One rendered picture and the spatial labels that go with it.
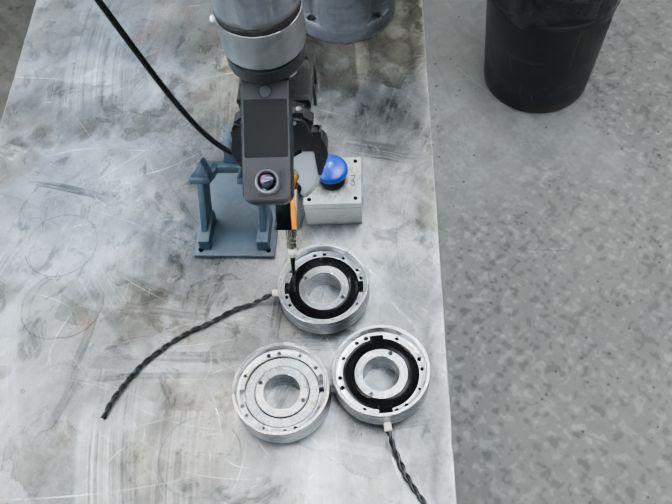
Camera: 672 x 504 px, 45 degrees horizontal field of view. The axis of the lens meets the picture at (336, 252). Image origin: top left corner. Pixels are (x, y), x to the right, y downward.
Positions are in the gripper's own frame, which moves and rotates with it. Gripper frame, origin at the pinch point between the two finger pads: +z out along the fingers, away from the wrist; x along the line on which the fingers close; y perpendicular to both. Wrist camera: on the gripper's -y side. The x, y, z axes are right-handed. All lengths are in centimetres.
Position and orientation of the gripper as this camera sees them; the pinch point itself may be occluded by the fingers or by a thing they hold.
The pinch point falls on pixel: (288, 193)
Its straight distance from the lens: 88.3
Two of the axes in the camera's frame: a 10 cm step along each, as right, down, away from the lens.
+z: 0.7, 5.2, 8.5
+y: 0.5, -8.5, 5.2
